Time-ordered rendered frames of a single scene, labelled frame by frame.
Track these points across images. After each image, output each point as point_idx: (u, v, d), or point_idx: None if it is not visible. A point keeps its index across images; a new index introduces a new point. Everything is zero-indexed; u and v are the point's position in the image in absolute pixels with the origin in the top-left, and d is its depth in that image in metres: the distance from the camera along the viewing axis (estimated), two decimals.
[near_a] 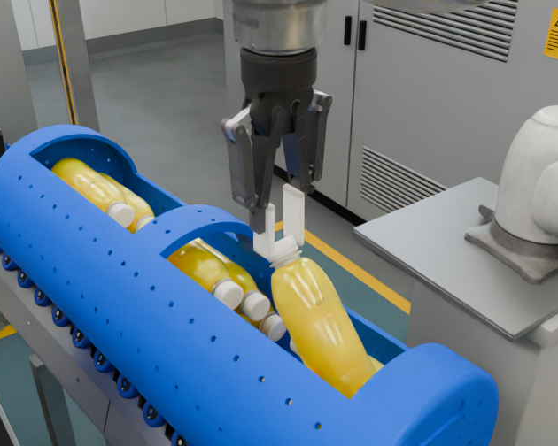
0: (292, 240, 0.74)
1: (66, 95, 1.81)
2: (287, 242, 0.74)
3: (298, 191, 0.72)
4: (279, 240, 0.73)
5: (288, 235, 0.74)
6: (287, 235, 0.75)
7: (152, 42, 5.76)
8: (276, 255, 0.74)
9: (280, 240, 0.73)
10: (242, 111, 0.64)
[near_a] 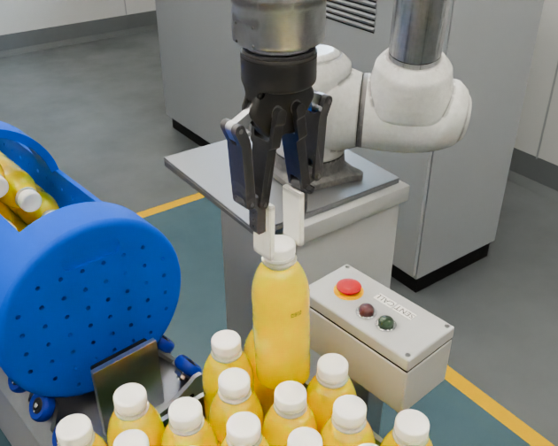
0: (294, 250, 0.75)
1: None
2: (289, 254, 0.74)
3: (298, 191, 0.72)
4: (282, 250, 0.74)
5: (291, 245, 0.74)
6: (290, 243, 0.75)
7: (112, 31, 5.98)
8: (275, 261, 0.74)
9: (283, 250, 0.74)
10: (242, 111, 0.64)
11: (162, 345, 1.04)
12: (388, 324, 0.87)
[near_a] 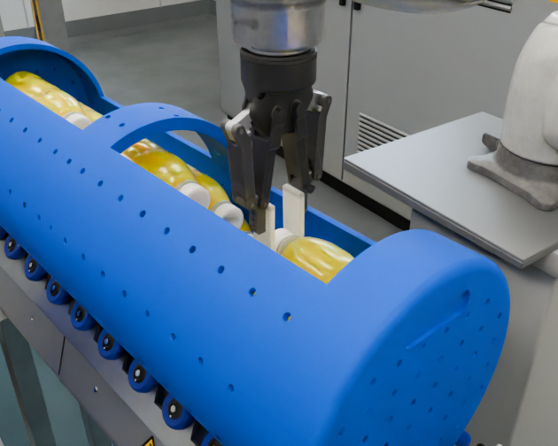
0: None
1: (38, 37, 1.69)
2: None
3: (298, 191, 0.72)
4: None
5: None
6: None
7: (146, 23, 5.64)
8: None
9: None
10: (242, 112, 0.64)
11: (461, 439, 0.69)
12: None
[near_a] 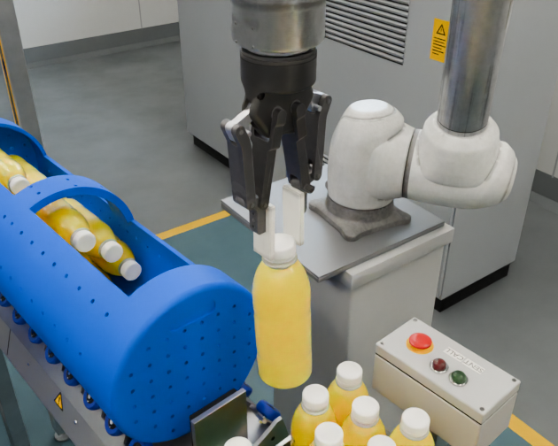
0: (378, 412, 0.93)
1: (8, 93, 2.12)
2: (375, 417, 0.92)
3: (298, 191, 0.72)
4: (370, 415, 0.91)
5: (377, 410, 0.92)
6: (375, 407, 0.92)
7: (128, 43, 6.07)
8: (362, 421, 0.92)
9: (371, 415, 0.91)
10: (242, 112, 0.64)
11: None
12: (461, 379, 0.96)
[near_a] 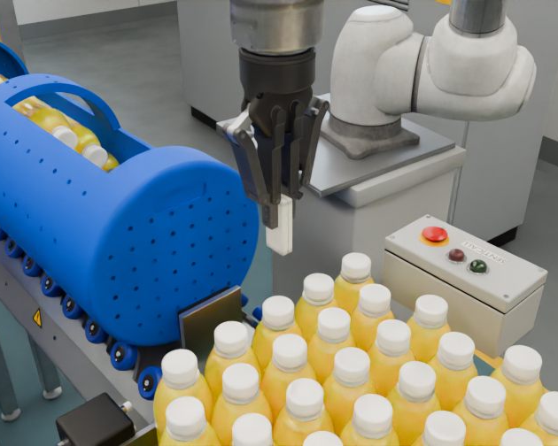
0: (390, 300, 0.82)
1: None
2: (385, 303, 0.81)
3: (285, 197, 0.71)
4: (381, 301, 0.81)
5: (388, 296, 0.82)
6: (386, 294, 0.82)
7: (125, 22, 5.97)
8: (372, 310, 0.82)
9: (382, 301, 0.81)
10: (242, 114, 0.64)
11: None
12: (482, 267, 0.86)
